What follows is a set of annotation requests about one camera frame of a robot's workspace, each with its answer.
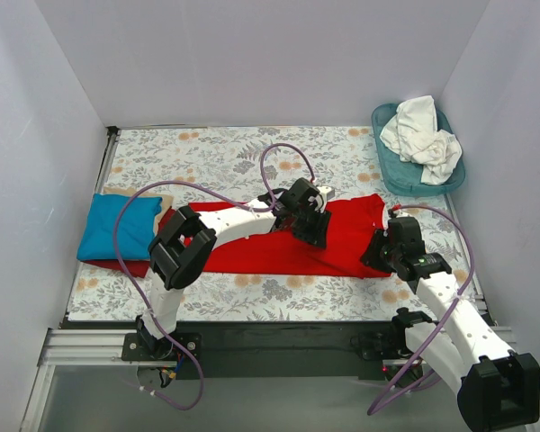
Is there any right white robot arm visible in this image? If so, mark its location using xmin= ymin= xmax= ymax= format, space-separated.
xmin=362 ymin=216 xmax=540 ymax=431

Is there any teal plastic basket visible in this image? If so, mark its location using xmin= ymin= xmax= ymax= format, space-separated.
xmin=371 ymin=103 xmax=466 ymax=197

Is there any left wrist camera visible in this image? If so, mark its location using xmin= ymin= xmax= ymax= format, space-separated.
xmin=318 ymin=185 xmax=336 ymax=203

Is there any folded dark red t-shirt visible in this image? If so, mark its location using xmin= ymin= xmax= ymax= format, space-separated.
xmin=85 ymin=209 xmax=175 ymax=278

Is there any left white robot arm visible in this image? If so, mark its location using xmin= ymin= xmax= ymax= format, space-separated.
xmin=137 ymin=178 xmax=335 ymax=356

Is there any purple cable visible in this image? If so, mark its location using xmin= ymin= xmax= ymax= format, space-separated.
xmin=114 ymin=142 xmax=319 ymax=411
xmin=366 ymin=204 xmax=474 ymax=416

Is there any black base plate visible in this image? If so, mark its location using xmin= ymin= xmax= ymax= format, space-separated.
xmin=121 ymin=319 xmax=451 ymax=382

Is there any aluminium frame rail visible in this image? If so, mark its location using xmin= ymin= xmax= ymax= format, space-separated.
xmin=20 ymin=327 xmax=140 ymax=432

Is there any folded tan t-shirt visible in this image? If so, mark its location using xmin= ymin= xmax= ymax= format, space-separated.
xmin=103 ymin=186 xmax=173 ymax=233

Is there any folded blue t-shirt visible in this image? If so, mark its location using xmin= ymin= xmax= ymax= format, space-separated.
xmin=76 ymin=193 xmax=163 ymax=262

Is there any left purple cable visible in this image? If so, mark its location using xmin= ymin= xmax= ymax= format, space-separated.
xmin=114 ymin=142 xmax=319 ymax=411

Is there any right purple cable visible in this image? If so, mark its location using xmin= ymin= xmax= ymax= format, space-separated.
xmin=366 ymin=204 xmax=474 ymax=416

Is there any floral table mat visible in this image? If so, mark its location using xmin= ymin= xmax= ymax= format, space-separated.
xmin=66 ymin=125 xmax=482 ymax=323

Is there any white crumpled t-shirt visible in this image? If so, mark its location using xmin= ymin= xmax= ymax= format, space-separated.
xmin=380 ymin=95 xmax=463 ymax=185

